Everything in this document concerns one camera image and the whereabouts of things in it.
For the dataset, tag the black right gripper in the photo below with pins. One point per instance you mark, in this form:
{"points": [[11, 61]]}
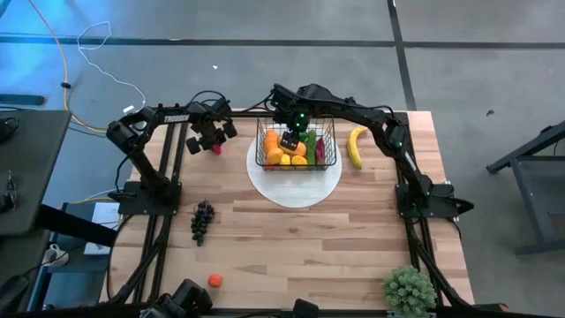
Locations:
{"points": [[296, 119]]}

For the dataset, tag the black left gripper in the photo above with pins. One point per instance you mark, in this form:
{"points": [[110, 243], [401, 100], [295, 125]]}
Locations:
{"points": [[207, 126]]}

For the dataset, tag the small red fruit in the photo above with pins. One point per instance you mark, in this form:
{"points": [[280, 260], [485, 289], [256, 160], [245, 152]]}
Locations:
{"points": [[216, 150]]}

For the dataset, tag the yellow-orange mango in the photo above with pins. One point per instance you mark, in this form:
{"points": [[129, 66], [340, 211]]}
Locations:
{"points": [[300, 150]]}

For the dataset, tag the dark green cucumber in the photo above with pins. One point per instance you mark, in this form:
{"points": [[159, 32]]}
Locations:
{"points": [[311, 148]]}

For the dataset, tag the long red pepper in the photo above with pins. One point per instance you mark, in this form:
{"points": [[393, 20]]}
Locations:
{"points": [[321, 150]]}

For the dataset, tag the yellow banana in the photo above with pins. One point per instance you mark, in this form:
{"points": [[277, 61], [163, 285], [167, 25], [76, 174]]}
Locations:
{"points": [[353, 150]]}

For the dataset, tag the dark grape bunch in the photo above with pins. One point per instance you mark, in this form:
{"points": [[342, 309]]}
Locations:
{"points": [[202, 221]]}

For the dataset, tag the round orange citrus fruit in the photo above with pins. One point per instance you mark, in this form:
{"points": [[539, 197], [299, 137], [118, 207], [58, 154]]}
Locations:
{"points": [[215, 281]]}

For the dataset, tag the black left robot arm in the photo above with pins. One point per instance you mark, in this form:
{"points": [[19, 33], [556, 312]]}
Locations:
{"points": [[132, 141]]}

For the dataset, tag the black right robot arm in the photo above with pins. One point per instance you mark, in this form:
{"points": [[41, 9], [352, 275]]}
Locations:
{"points": [[379, 121]]}

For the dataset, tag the orange produce piece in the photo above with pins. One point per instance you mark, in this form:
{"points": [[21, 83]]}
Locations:
{"points": [[270, 140]]}

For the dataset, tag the round white mat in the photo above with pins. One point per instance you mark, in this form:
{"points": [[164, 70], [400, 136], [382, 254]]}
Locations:
{"points": [[293, 190]]}

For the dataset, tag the white paper sheet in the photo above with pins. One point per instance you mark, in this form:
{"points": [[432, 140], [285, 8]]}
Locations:
{"points": [[106, 216], [97, 248]]}

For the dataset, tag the black equipment block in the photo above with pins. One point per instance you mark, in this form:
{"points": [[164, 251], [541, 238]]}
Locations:
{"points": [[190, 296]]}

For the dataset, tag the black diagonal bar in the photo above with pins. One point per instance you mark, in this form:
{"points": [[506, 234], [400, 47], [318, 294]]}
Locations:
{"points": [[75, 225]]}

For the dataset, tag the black side table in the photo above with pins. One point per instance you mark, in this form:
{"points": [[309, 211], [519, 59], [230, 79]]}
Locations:
{"points": [[35, 168]]}

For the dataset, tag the green artificial plant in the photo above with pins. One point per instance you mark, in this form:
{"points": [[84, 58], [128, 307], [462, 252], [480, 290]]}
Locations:
{"points": [[410, 289]]}

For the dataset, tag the black flat bar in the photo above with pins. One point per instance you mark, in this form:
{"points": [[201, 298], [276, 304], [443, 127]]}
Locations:
{"points": [[22, 100]]}

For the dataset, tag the white mug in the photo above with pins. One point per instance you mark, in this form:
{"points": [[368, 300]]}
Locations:
{"points": [[53, 256]]}

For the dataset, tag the grey metal stand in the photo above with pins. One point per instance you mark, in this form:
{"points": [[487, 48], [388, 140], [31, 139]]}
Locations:
{"points": [[525, 199]]}

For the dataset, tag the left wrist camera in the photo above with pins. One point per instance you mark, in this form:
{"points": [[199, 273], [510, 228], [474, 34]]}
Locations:
{"points": [[222, 107]]}

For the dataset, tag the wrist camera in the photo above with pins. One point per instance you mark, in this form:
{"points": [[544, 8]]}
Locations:
{"points": [[222, 107], [282, 97]]}

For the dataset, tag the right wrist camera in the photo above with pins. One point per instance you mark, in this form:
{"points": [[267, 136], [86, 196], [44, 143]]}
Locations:
{"points": [[282, 97]]}

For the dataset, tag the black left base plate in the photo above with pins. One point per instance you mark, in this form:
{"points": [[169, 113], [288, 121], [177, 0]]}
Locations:
{"points": [[132, 205]]}

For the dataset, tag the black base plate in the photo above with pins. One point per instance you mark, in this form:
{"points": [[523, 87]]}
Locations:
{"points": [[450, 205], [132, 205]]}

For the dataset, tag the black table-level camera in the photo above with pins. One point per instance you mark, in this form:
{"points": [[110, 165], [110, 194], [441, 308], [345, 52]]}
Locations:
{"points": [[305, 309]]}

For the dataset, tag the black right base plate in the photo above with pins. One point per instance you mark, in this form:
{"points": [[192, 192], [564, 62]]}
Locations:
{"points": [[450, 205]]}

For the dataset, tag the black aluminium rig frame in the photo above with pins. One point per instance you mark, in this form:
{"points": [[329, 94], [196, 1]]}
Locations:
{"points": [[256, 315]]}

